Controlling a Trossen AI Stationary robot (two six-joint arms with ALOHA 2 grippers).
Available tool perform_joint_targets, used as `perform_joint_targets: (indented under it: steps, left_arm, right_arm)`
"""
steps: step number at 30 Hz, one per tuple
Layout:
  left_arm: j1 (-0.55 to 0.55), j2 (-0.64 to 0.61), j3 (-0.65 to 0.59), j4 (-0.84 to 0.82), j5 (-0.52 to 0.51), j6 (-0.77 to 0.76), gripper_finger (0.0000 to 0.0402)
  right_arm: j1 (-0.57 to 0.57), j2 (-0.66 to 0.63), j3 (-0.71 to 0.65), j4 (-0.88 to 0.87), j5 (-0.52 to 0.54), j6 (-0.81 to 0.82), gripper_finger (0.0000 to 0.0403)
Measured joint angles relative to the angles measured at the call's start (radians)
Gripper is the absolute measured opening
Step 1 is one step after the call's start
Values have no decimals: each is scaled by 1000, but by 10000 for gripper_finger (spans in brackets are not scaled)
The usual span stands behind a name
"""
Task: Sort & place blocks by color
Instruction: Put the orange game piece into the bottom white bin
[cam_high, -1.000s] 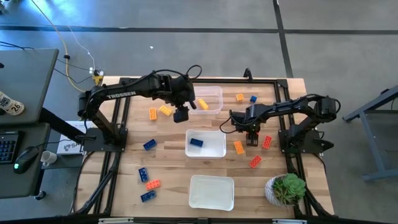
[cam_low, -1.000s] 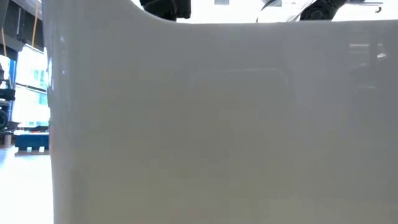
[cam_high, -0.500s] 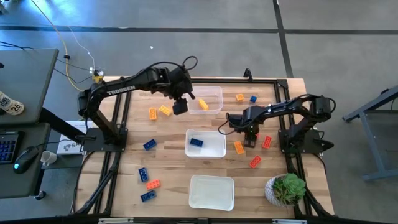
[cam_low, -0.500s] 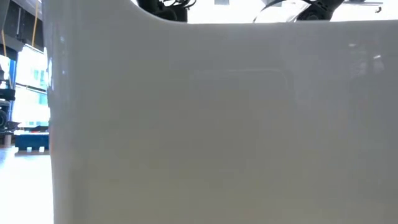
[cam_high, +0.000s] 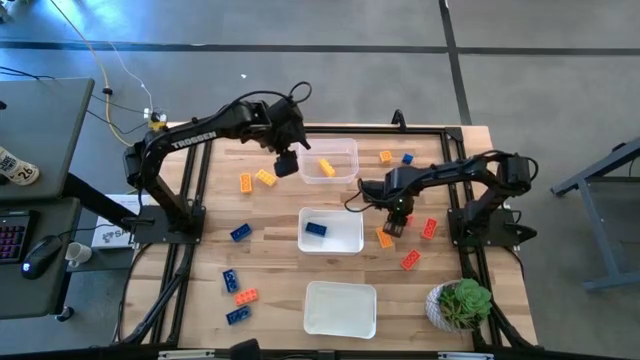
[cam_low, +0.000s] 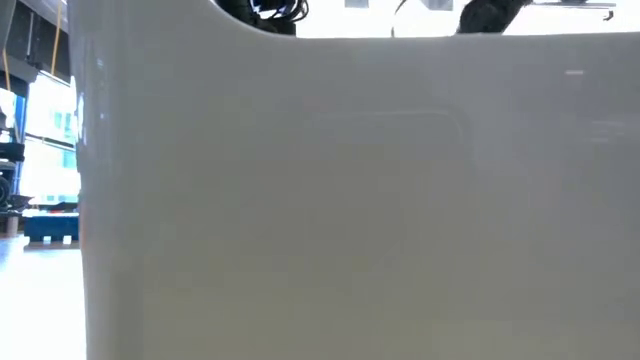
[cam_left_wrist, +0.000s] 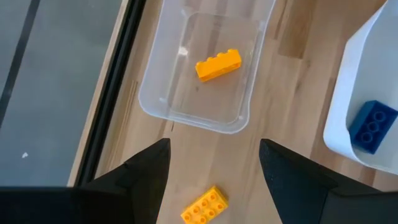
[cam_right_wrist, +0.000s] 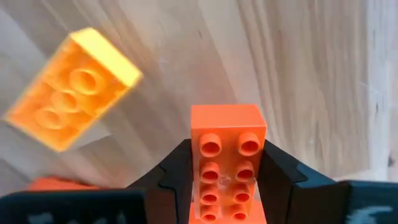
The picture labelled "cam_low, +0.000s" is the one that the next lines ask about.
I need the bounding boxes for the white plastic bin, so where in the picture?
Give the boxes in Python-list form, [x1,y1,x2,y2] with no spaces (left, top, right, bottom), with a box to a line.
[67,0,640,360]

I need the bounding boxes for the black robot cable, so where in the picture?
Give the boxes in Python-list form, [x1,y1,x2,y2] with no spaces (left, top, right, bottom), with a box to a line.
[391,0,409,39]

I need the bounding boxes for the yellow strap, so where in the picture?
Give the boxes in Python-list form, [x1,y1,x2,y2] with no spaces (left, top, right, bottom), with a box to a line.
[49,0,64,76]

